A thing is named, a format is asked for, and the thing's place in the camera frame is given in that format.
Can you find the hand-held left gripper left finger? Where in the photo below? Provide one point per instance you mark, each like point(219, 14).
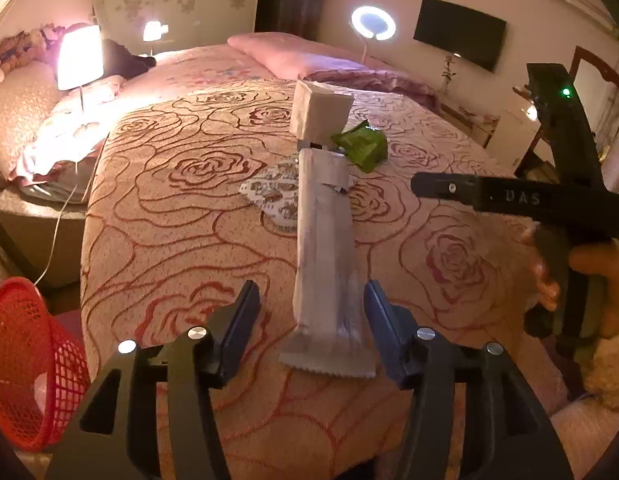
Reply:
point(239, 320)

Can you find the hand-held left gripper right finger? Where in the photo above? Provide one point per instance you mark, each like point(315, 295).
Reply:
point(382, 325)

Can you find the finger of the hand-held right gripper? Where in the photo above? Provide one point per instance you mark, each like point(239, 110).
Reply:
point(444, 187)

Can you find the green wrapper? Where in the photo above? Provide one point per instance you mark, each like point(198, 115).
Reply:
point(362, 145)

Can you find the long silver foil wrapper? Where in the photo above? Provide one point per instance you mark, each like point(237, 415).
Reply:
point(324, 240)

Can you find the silver blister pack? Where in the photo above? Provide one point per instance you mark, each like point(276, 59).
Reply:
point(274, 195)

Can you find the white paper packet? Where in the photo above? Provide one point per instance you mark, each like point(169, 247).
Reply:
point(319, 110)

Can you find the red plastic mesh basket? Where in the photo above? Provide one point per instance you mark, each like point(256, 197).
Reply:
point(24, 360)

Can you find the person's right hand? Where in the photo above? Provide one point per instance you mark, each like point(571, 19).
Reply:
point(609, 285)

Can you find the cream low cabinet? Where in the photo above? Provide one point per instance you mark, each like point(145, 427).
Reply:
point(489, 130)

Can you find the rose patterned blanket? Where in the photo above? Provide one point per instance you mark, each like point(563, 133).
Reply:
point(189, 240)

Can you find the artificial rose stem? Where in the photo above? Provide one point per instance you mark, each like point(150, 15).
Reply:
point(448, 72)

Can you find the wooden framed mirror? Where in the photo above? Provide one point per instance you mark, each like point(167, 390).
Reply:
point(602, 90)

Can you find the beige nightstand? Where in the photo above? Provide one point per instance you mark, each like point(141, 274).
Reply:
point(34, 230)

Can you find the white floral pillow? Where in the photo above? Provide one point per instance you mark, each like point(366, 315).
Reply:
point(59, 145)

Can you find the pink floral bed sheet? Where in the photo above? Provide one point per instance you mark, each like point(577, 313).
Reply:
point(199, 67)

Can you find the dark cloth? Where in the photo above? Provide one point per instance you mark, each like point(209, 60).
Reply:
point(124, 60)

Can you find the beige patterned pillow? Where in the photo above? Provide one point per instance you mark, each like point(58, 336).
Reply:
point(19, 105)

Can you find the white shade table lamp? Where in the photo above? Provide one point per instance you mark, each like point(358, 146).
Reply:
point(79, 55)

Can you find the brown plush toy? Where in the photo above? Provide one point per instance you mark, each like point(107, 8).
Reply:
point(19, 45)

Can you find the black wall television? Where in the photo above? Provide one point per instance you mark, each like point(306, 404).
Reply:
point(459, 32)

